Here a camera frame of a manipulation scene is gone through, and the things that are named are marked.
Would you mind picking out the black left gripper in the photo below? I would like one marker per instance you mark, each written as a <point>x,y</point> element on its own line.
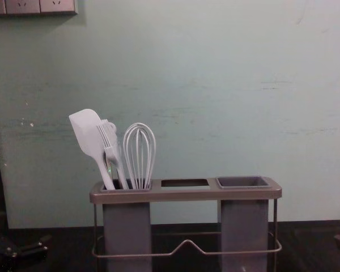
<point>0,259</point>

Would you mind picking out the black table cloth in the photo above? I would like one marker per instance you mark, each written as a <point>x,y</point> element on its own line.
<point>306,246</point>

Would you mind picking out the grey plastic utensil bin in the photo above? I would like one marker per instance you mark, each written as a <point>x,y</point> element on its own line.
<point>245,226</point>
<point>127,226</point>

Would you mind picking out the white silicone spatula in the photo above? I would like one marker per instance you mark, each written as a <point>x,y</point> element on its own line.
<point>86,130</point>

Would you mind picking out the white silicone whisk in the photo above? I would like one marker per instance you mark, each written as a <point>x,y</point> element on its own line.
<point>139,158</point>

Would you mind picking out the white utensil with round head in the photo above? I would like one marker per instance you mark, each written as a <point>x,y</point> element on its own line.
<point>112,128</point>

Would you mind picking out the black rack with steel bars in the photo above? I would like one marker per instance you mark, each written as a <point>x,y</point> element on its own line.
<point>184,193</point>

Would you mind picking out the grey wall socket panel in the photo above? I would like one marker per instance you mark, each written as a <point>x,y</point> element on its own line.
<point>31,6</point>

